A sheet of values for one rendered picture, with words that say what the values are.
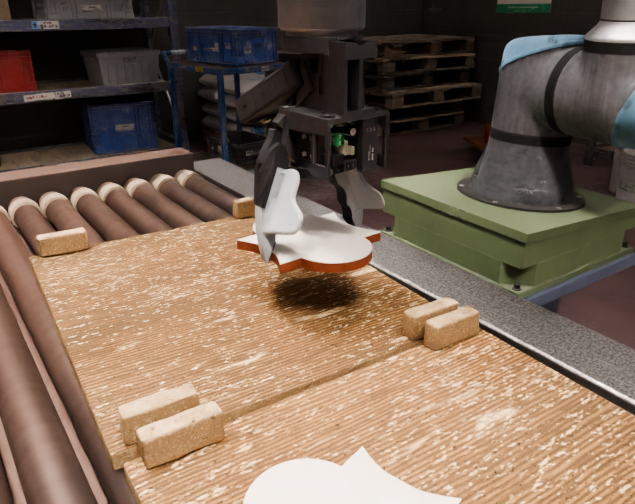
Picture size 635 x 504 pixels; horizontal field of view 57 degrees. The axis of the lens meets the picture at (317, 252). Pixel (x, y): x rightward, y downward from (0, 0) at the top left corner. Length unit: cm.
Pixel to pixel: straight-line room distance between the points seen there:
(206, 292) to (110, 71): 409
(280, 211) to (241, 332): 13
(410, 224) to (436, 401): 47
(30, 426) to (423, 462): 31
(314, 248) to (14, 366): 30
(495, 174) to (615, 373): 38
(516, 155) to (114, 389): 62
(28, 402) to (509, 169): 67
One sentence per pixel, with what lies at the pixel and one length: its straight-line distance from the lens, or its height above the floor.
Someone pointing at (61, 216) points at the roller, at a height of 92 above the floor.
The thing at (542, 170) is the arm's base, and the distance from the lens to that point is 89.
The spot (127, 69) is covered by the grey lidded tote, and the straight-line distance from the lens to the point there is 474.
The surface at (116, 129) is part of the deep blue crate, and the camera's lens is 478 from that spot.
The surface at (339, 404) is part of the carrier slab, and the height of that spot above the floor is 94.
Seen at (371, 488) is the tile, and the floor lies 95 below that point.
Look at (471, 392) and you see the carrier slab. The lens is 51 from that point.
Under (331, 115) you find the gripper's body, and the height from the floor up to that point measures 114.
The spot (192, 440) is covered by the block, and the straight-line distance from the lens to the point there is 44.
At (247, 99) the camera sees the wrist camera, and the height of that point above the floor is 114.
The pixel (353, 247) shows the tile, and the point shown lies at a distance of 57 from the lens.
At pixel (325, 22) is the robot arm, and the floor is 122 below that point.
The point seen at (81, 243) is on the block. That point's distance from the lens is 80.
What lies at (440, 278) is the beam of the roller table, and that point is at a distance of 74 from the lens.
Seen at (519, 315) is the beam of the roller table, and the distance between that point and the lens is 68.
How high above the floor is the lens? 123
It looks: 24 degrees down
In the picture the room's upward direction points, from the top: straight up
